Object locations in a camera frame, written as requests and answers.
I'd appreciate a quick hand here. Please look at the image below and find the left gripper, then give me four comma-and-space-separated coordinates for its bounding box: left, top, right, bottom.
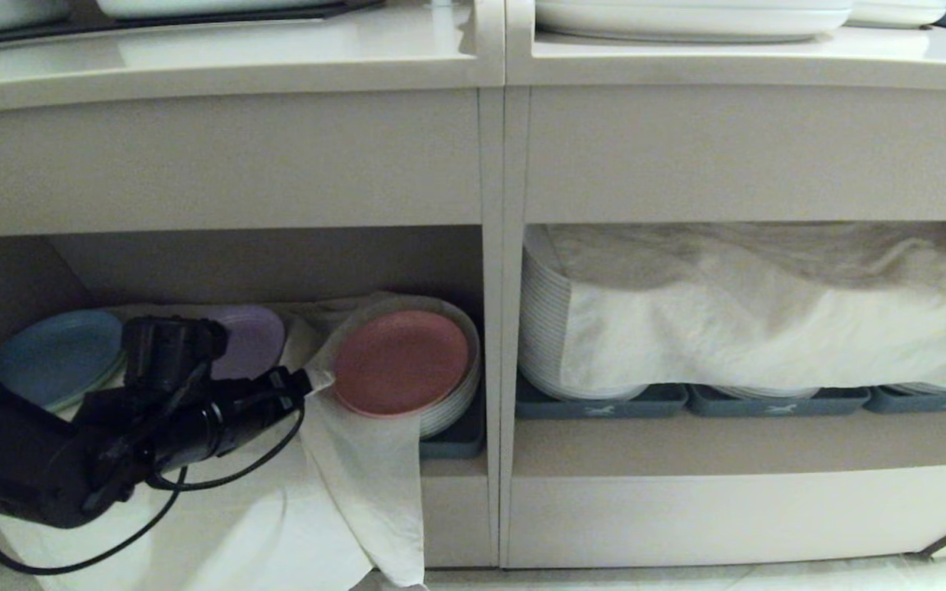
151, 367, 315, 477

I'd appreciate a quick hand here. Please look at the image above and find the white cloth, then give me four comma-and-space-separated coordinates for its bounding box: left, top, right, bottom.
0, 291, 427, 591
545, 222, 946, 392

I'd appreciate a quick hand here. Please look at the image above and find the blue plate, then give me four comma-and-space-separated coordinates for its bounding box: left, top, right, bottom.
0, 309, 126, 411

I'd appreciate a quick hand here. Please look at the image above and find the beige cabinet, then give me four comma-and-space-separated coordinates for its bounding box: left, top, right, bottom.
0, 0, 508, 569
499, 0, 946, 570

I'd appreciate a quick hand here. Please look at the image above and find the pink plate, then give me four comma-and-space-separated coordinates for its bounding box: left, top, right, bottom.
333, 310, 471, 417

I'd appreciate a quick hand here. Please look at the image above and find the blue-grey plastic tray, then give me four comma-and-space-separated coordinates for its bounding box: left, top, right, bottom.
515, 371, 690, 420
419, 384, 487, 460
686, 383, 873, 418
864, 371, 946, 415

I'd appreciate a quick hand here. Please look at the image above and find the purple plate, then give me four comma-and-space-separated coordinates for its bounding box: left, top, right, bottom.
209, 305, 287, 381

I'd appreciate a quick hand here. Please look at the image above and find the large white plate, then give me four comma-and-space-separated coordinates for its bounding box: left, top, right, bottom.
534, 0, 854, 44

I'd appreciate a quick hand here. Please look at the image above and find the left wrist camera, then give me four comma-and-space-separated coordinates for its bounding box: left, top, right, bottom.
122, 315, 230, 396

